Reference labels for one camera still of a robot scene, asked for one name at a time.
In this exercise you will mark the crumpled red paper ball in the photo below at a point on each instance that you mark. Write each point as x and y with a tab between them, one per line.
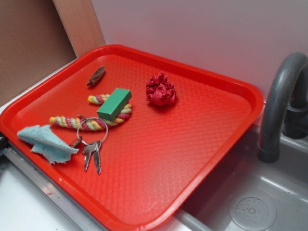
160	91

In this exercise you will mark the metal edge rail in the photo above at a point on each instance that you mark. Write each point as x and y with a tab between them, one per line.
30	201

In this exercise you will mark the sink drain cover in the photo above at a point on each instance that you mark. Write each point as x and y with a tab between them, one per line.
252	212

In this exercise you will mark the left silver key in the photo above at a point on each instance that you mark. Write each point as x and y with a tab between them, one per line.
87	151

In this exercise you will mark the silver key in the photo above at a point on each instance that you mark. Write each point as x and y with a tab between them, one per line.
87	151
96	156

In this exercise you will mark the wooden board panel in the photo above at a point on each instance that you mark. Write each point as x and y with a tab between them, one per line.
81	25

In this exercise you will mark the multicoloured twisted rope toy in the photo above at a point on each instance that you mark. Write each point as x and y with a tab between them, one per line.
91	124

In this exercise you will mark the red plastic tray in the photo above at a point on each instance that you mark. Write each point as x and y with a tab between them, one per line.
153	161

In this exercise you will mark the grey plastic faucet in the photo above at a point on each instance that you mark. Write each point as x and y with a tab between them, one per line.
286	110

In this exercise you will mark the brown dried leaf piece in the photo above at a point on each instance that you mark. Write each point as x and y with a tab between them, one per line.
97	75

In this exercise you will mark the green rectangular block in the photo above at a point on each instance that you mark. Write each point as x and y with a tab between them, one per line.
116	102

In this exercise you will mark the right silver key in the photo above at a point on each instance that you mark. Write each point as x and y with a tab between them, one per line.
96	156

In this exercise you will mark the grey plastic sink basin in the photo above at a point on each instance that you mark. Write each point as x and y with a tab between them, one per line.
284	182

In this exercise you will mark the light blue cloth scrap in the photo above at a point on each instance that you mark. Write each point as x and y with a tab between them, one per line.
46	143

